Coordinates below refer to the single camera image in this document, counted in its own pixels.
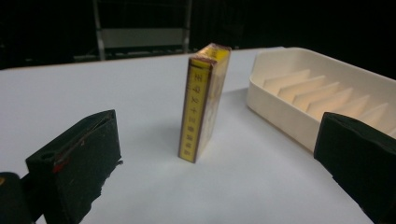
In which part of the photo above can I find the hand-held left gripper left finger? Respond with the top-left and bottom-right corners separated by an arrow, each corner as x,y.
25,109 -> 123,224

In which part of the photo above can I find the yellow and maroon box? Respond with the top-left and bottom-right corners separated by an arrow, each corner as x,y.
177,42 -> 233,164

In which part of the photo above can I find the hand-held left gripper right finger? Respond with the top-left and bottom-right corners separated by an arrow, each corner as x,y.
313,112 -> 396,224

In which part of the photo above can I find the cream slotted book rack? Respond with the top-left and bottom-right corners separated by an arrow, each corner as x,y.
246,46 -> 396,154

